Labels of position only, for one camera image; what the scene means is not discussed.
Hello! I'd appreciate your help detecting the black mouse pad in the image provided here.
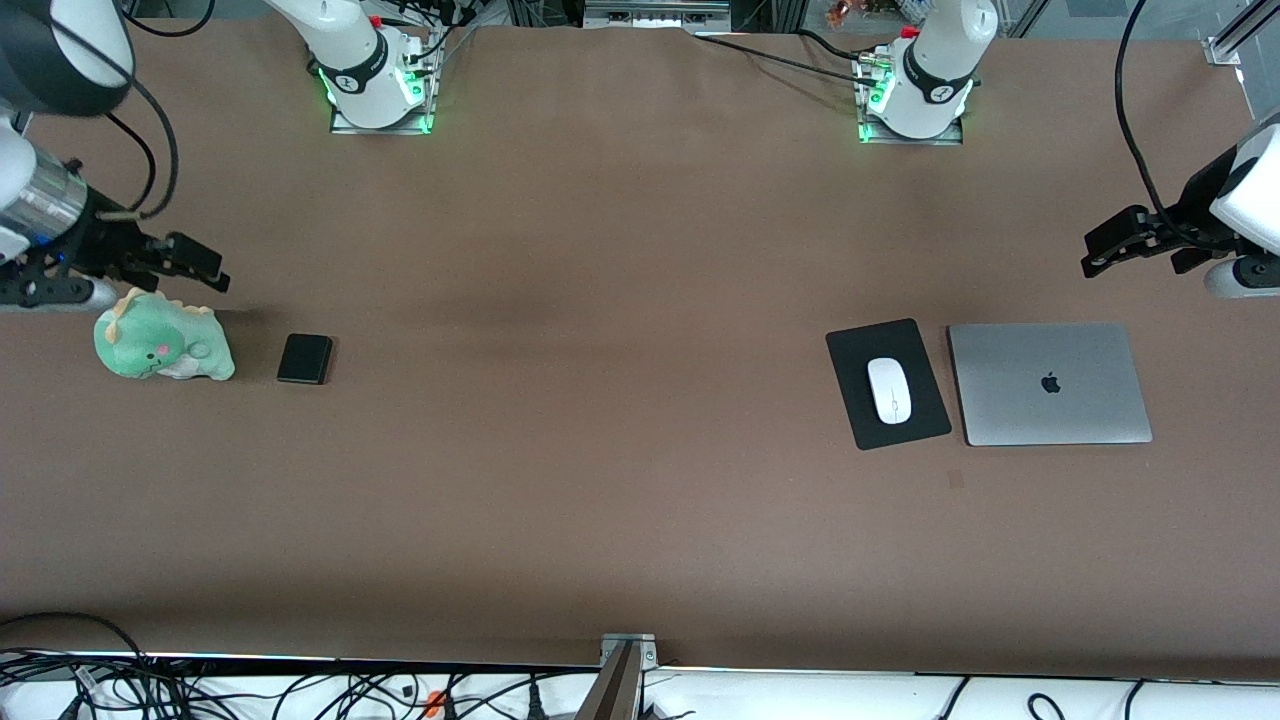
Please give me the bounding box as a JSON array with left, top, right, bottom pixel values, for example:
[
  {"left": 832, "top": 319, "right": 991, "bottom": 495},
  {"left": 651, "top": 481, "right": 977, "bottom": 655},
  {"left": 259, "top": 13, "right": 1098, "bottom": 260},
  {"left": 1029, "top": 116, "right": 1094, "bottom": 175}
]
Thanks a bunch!
[{"left": 825, "top": 318, "right": 953, "bottom": 452}]

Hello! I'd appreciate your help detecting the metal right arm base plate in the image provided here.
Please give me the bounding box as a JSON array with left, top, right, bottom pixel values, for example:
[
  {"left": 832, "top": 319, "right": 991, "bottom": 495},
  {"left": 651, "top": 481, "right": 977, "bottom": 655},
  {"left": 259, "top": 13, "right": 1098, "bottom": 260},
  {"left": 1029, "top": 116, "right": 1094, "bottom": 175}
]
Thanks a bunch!
[{"left": 328, "top": 60, "right": 437, "bottom": 136}]

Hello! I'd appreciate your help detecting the green dinosaur plush toy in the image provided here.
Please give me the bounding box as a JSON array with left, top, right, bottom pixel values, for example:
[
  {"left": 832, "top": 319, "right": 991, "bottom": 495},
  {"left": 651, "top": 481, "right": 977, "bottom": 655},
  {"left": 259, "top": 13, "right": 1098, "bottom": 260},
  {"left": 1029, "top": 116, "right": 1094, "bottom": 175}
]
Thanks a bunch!
[{"left": 93, "top": 287, "right": 237, "bottom": 383}]

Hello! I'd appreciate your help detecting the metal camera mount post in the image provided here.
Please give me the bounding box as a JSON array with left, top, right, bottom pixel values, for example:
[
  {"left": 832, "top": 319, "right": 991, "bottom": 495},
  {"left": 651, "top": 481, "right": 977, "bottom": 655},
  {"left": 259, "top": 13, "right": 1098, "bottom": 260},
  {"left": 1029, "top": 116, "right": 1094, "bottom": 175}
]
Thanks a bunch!
[{"left": 572, "top": 632, "right": 661, "bottom": 720}]

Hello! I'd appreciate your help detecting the black cable across table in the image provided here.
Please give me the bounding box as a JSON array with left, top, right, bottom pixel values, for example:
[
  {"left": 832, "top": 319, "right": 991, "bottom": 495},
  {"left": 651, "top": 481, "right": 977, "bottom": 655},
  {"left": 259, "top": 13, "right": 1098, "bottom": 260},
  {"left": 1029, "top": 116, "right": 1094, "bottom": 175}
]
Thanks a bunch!
[{"left": 692, "top": 28, "right": 883, "bottom": 87}]

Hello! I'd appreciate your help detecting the black cable bundle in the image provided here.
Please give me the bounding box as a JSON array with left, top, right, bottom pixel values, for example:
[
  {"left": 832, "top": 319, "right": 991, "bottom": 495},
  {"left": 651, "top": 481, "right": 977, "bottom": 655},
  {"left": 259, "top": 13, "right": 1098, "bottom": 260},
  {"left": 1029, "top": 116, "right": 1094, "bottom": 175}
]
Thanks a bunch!
[{"left": 0, "top": 612, "right": 601, "bottom": 720}]

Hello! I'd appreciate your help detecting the white computer mouse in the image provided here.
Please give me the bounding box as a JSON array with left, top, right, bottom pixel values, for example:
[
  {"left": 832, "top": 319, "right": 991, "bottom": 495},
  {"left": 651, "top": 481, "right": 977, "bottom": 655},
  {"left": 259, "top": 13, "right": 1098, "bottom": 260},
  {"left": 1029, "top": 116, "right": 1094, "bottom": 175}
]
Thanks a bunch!
[{"left": 866, "top": 357, "right": 913, "bottom": 426}]

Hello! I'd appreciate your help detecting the grey metal box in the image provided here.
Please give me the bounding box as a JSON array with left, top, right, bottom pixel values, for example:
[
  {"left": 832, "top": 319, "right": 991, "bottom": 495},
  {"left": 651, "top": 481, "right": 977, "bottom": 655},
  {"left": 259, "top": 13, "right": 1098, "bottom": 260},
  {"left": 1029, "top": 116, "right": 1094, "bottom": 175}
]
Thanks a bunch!
[{"left": 582, "top": 0, "right": 733, "bottom": 31}]

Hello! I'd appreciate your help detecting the black phone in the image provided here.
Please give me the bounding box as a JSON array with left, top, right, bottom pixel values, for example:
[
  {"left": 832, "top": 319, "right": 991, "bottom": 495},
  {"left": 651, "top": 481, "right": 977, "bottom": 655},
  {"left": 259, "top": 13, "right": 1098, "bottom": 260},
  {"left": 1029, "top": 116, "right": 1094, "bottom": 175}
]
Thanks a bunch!
[{"left": 276, "top": 334, "right": 334, "bottom": 386}]

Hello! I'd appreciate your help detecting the silver laptop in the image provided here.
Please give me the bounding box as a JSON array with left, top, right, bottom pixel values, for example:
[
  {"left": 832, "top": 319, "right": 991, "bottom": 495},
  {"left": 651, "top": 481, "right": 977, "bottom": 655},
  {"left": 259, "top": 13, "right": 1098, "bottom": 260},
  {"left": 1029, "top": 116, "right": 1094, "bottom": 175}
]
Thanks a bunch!
[{"left": 947, "top": 321, "right": 1154, "bottom": 447}]

